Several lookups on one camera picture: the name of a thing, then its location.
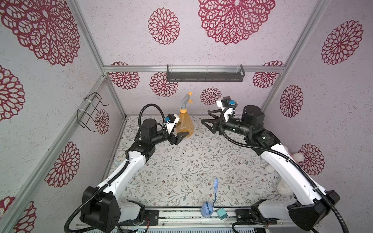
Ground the amber plastic spray bottle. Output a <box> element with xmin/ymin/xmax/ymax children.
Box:
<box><xmin>176</xmin><ymin>109</ymin><xmax>194</xmax><ymax>138</ymax></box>

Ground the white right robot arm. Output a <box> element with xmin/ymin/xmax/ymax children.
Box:
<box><xmin>201</xmin><ymin>105</ymin><xmax>349</xmax><ymax>233</ymax></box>

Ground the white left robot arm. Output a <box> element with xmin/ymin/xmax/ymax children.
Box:
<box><xmin>77</xmin><ymin>114</ymin><xmax>188</xmax><ymax>233</ymax></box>

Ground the white round clock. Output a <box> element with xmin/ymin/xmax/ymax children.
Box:
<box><xmin>114</xmin><ymin>150</ymin><xmax>127</xmax><ymax>166</ymax></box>

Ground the white teddy bear pink shirt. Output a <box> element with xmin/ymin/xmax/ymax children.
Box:
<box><xmin>264</xmin><ymin>146</ymin><xmax>305</xmax><ymax>196</ymax></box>

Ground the teal power adapter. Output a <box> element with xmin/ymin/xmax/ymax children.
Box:
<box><xmin>216</xmin><ymin>208</ymin><xmax>228</xmax><ymax>221</ymax></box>

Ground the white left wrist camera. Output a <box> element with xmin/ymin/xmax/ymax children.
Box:
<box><xmin>165</xmin><ymin>114</ymin><xmax>180</xmax><ymax>132</ymax></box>

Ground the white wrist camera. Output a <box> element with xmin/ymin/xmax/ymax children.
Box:
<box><xmin>165</xmin><ymin>114</ymin><xmax>180</xmax><ymax>132</ymax></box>
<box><xmin>217</xmin><ymin>96</ymin><xmax>237</xmax><ymax>116</ymax></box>

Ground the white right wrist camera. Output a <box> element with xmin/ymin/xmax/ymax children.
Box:
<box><xmin>217</xmin><ymin>96</ymin><xmax>237</xmax><ymax>116</ymax></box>

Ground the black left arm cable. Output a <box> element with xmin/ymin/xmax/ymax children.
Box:
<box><xmin>64</xmin><ymin>103</ymin><xmax>167</xmax><ymax>233</ymax></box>

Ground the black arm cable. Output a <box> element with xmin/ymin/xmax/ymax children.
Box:
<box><xmin>218</xmin><ymin>106</ymin><xmax>350</xmax><ymax>233</ymax></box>
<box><xmin>64</xmin><ymin>103</ymin><xmax>167</xmax><ymax>233</ymax></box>

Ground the black wall shelf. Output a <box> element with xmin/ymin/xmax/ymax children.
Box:
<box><xmin>166</xmin><ymin>65</ymin><xmax>246</xmax><ymax>83</ymax></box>

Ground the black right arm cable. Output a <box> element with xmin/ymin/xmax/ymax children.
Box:
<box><xmin>218</xmin><ymin>106</ymin><xmax>350</xmax><ymax>233</ymax></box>

